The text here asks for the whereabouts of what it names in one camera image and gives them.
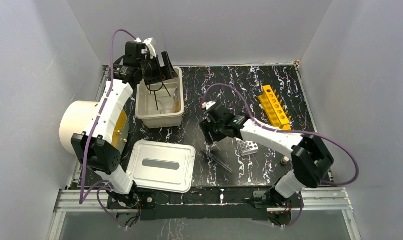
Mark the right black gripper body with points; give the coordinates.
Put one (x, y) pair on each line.
(215, 131)

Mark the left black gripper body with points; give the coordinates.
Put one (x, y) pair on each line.
(158, 73)

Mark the black wire tripod stand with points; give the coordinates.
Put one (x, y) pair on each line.
(159, 91)

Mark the white bin lid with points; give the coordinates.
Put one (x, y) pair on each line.
(162, 166)

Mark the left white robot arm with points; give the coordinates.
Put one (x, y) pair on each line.
(97, 147)

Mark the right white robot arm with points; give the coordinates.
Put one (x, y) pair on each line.
(309, 155)

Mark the beige plastic bin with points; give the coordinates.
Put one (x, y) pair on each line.
(145, 109)

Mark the metal perforated tube rack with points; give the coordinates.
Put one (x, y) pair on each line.
(246, 148)

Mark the yellow test tube rack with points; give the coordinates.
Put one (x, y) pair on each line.
(274, 108)

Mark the white cylindrical centrifuge drum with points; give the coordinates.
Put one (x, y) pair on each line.
(79, 114)

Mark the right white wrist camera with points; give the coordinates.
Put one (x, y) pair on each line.
(207, 105)

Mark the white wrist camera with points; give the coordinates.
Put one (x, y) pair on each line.
(207, 105)
(148, 47)

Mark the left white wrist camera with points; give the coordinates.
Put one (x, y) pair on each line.
(148, 47)

